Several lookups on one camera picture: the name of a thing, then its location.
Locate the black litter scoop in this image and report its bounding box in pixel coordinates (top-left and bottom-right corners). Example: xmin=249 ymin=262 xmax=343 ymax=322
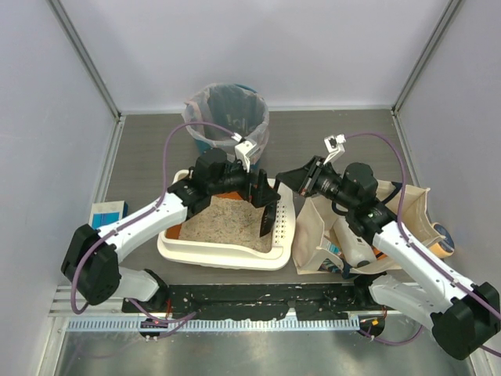
xmin=259 ymin=202 xmax=277 ymax=237

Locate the white plastic bottle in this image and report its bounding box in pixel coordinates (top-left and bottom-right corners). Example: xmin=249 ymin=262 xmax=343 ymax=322
xmin=333 ymin=217 xmax=377 ymax=268

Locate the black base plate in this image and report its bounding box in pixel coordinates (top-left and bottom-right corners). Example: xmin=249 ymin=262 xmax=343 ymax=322
xmin=121 ymin=282 xmax=388 ymax=321

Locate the beige canvas tote bag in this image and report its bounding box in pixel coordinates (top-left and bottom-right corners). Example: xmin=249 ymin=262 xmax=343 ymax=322
xmin=292 ymin=185 xmax=440 ymax=275

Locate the blue white box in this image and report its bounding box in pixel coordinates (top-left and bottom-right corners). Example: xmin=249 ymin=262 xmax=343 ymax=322
xmin=88 ymin=201 xmax=128 ymax=229

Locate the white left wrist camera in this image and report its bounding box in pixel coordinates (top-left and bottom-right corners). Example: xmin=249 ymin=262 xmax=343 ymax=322
xmin=232 ymin=133 xmax=261 ymax=172

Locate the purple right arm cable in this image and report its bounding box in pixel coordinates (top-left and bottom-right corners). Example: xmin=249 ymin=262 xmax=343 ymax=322
xmin=344 ymin=131 xmax=501 ymax=353

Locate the cat litter sand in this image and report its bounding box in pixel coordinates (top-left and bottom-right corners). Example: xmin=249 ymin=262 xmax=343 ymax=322
xmin=178 ymin=197 xmax=272 ymax=253

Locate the clear plastic bin liner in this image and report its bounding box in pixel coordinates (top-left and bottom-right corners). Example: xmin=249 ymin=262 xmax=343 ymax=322
xmin=182 ymin=81 xmax=271 ymax=165

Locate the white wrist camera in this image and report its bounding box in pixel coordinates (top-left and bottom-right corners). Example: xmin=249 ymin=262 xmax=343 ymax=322
xmin=232 ymin=133 xmax=261 ymax=172
xmin=323 ymin=134 xmax=346 ymax=165

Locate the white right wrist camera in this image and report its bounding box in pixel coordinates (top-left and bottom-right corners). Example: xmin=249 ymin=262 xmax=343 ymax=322
xmin=323 ymin=134 xmax=346 ymax=165

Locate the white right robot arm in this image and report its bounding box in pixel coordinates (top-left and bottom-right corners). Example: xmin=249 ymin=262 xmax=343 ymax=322
xmin=276 ymin=156 xmax=500 ymax=360

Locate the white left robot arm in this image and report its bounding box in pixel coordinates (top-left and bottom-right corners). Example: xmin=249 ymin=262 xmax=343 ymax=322
xmin=61 ymin=149 xmax=280 ymax=309

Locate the white slotted cable duct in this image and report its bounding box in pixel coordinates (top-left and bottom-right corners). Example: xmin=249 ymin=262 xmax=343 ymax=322
xmin=66 ymin=316 xmax=360 ymax=333

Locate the white orange litter box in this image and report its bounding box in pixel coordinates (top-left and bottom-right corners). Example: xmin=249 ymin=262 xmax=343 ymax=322
xmin=157 ymin=185 xmax=296 ymax=271

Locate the masking tape roll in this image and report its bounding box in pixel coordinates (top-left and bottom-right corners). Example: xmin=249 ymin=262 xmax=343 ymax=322
xmin=429 ymin=222 xmax=456 ymax=259

